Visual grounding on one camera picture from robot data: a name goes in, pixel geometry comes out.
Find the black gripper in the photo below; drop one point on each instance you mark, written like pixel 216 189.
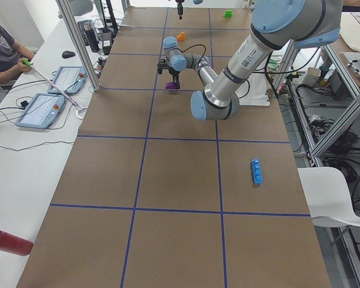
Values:
pixel 174 74

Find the purple trapezoid block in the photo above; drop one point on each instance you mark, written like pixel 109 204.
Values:
pixel 172 86

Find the orange trapezoid block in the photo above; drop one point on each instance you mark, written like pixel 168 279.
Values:
pixel 181 36

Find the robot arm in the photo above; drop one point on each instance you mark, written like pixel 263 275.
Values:
pixel 180 8
pixel 273 24

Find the green brick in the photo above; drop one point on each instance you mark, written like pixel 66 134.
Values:
pixel 228 14

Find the far teach pendant tablet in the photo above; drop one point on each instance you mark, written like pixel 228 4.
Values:
pixel 70 79

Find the teach pendant tablet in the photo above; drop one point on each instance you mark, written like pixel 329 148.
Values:
pixel 42 111
pixel 70 79

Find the black keyboard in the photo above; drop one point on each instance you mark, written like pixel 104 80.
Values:
pixel 82 25

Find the black computer mouse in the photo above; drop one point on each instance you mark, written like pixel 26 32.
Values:
pixel 67 54

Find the long blue brick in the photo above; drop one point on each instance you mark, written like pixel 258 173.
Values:
pixel 256 170

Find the near teach pendant tablet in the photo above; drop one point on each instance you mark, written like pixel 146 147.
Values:
pixel 42 111

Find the seated person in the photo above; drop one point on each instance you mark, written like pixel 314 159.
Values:
pixel 12 54

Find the white chair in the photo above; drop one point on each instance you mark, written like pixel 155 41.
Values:
pixel 328 197

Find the red cylinder tube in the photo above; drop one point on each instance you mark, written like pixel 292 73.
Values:
pixel 15 245

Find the aluminium frame post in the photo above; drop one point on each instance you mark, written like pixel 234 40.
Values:
pixel 73 30

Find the green-handled reach stick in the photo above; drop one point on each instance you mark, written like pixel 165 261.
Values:
pixel 78 107

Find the aluminium frame rack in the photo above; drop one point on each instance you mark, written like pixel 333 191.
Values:
pixel 323 126

